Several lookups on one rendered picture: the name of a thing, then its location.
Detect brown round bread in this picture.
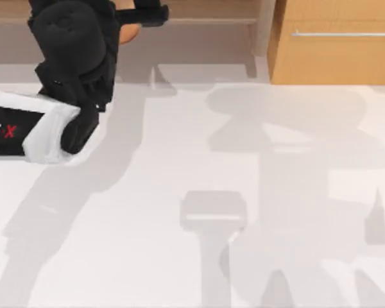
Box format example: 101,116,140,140
119,23,141,46

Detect open wooden shelves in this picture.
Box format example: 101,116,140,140
0,0,278,78

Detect wooden cupboard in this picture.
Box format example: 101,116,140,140
267,0,385,86

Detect long metal handle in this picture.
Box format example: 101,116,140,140
291,30,385,38

